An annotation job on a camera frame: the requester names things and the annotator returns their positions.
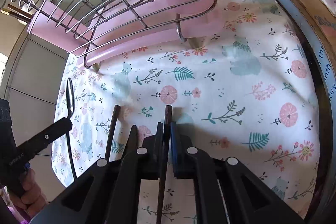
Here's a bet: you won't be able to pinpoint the black spoon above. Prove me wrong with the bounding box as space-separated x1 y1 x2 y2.
66 77 77 181

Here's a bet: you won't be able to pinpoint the dark brown chopstick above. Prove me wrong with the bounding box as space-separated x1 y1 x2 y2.
156 105 173 224

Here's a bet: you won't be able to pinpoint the dark chopstick gold band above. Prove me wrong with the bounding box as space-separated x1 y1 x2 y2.
7 4 33 19

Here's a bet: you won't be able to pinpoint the grey kitchen cabinets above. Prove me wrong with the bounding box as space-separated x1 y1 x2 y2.
0 11 70 196

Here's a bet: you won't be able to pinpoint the left hand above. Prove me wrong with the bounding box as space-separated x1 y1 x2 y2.
8 168 49 218

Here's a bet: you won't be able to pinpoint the floral bear tablecloth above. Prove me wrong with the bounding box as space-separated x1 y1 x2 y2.
51 0 320 217

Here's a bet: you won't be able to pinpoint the pink drip tray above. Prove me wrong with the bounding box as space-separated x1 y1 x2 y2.
27 1 224 66

